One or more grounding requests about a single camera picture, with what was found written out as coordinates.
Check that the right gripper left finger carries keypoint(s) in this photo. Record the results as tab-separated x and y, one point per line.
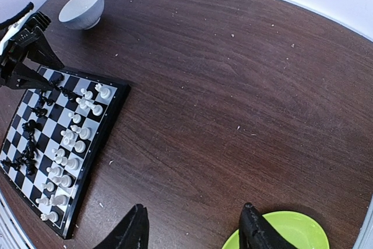
131	232

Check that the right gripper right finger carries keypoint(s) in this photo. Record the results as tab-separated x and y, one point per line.
256	232

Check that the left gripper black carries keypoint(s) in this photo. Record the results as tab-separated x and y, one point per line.
30	42

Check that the black white chessboard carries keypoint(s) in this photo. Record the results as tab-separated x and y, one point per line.
60	169

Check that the black chess pieces pile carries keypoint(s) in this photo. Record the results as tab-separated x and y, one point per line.
26	158

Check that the green plate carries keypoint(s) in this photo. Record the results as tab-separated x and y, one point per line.
297	228

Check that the white ceramic bowl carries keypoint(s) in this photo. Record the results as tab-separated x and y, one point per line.
81	14

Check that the white rook corner piece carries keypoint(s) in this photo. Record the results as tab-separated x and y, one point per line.
103	92

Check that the white pawn near corner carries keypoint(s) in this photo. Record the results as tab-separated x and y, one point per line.
43	201

